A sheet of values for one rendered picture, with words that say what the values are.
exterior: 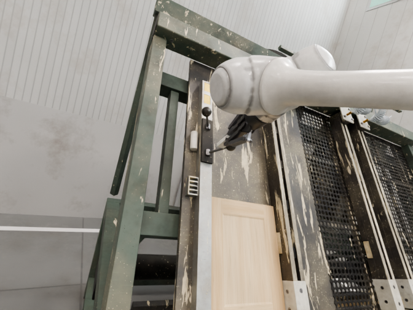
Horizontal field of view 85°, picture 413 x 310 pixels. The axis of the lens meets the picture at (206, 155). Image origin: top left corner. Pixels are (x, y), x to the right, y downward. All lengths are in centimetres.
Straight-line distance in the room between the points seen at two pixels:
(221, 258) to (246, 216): 19
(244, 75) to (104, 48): 292
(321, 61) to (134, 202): 60
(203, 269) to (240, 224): 23
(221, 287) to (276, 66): 68
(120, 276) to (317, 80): 64
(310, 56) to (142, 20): 302
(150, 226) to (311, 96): 63
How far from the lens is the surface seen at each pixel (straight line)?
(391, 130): 219
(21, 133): 326
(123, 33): 334
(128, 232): 72
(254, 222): 95
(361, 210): 150
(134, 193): 74
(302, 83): 40
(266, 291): 96
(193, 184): 86
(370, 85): 40
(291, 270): 98
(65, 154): 324
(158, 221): 83
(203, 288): 80
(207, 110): 84
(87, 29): 330
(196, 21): 171
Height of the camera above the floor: 144
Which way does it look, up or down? 4 degrees down
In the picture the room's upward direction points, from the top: 15 degrees clockwise
